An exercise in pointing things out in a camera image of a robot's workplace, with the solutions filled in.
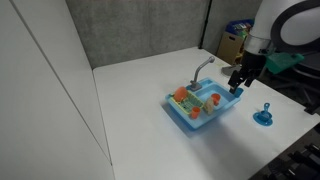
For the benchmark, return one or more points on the green cloth on chair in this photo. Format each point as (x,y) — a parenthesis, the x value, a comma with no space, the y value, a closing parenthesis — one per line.
(279,62)

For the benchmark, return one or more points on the orange toy plate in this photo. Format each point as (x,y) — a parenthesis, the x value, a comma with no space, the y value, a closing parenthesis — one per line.
(180,94)

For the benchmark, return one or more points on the blue toy sink basin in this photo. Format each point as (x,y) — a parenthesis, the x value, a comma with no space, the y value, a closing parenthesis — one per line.
(209,87)

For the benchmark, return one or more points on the yellow green dish rack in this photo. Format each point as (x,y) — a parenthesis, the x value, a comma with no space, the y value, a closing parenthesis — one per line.
(186,104)

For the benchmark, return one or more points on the cream detergent bottle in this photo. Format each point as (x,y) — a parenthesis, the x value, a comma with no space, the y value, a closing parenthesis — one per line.
(209,106)

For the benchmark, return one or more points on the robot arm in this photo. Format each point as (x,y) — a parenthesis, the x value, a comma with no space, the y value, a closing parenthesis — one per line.
(289,26)

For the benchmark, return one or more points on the grey metal mounting plate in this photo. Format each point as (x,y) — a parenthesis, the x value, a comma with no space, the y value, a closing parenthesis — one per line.
(228,70)

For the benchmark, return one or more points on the small blue cup with spoon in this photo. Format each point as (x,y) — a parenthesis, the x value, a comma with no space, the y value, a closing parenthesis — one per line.
(265,115)

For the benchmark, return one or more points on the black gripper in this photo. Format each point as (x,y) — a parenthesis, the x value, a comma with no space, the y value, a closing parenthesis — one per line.
(252,66)

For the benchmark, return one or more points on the orange cup in rack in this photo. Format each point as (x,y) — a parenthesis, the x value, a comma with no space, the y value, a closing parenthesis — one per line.
(195,111)

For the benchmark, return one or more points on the wooden toy shelf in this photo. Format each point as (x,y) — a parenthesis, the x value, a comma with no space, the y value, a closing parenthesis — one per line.
(231,46)

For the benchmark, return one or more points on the black tripod pole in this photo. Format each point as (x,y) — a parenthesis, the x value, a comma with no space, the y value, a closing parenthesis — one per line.
(200,45)

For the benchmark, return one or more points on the black equipment at table edge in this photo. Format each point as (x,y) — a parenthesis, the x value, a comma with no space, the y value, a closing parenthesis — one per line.
(301,161)

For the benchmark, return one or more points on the orange mug in basin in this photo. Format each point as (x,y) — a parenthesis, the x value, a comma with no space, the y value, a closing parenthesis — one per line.
(216,98)

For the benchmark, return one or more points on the blue toy cup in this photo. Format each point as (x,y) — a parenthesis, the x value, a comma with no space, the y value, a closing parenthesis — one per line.
(238,92)

